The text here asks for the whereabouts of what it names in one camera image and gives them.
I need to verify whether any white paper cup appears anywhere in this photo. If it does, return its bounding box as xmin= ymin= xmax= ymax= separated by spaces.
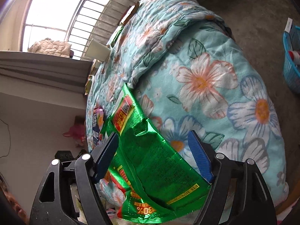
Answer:
xmin=82 ymin=39 xmax=111 ymax=62

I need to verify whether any floral turquoise blanket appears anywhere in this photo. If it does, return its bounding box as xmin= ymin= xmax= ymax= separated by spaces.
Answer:
xmin=85 ymin=0 xmax=290 ymax=207

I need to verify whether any orange pink snack bag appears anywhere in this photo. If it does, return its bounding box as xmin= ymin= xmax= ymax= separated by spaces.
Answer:
xmin=92 ymin=105 xmax=105 ymax=147

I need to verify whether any beige quilted cushion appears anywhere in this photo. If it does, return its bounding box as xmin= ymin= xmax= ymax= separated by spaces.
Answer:
xmin=28 ymin=37 xmax=72 ymax=58

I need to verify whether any orange snack packet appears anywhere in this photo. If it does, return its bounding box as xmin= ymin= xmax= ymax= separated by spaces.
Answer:
xmin=120 ymin=2 xmax=141 ymax=26

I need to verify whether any green tea packet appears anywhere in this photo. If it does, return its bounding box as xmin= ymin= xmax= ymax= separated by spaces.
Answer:
xmin=110 ymin=26 xmax=125 ymax=48

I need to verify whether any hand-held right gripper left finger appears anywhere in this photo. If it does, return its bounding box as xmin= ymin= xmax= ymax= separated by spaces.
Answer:
xmin=29 ymin=132 xmax=119 ymax=225

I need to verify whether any gold packet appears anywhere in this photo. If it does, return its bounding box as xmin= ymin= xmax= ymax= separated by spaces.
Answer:
xmin=84 ymin=75 xmax=94 ymax=95

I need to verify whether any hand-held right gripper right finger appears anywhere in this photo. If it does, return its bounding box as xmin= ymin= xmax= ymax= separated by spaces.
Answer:
xmin=187 ymin=130 xmax=277 ymax=225

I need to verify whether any blue plastic basket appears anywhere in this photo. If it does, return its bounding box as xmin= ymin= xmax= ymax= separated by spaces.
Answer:
xmin=282 ymin=26 xmax=300 ymax=92

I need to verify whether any white milk bottle red cap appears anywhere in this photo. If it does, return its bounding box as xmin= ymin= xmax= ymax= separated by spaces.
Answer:
xmin=288 ymin=50 xmax=300 ymax=66

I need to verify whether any green snack bag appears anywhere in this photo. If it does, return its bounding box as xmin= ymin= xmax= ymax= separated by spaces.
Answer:
xmin=103 ymin=83 xmax=211 ymax=224

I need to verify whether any metal balcony railing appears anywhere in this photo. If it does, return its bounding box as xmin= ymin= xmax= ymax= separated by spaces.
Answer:
xmin=68 ymin=0 xmax=146 ymax=61

